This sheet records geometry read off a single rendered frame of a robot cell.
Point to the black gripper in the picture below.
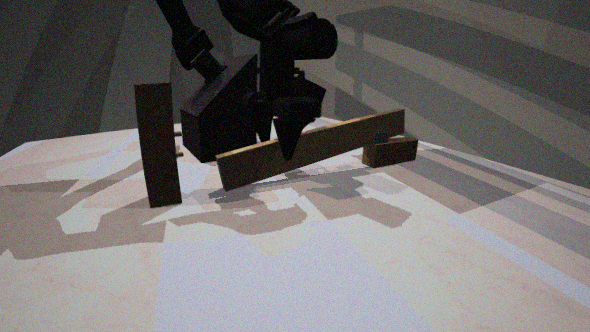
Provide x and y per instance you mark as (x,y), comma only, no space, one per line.
(276,98)

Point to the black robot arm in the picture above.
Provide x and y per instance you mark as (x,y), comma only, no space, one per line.
(287,38)

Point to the long brown wooden rail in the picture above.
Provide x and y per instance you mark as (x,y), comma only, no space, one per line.
(247,165)

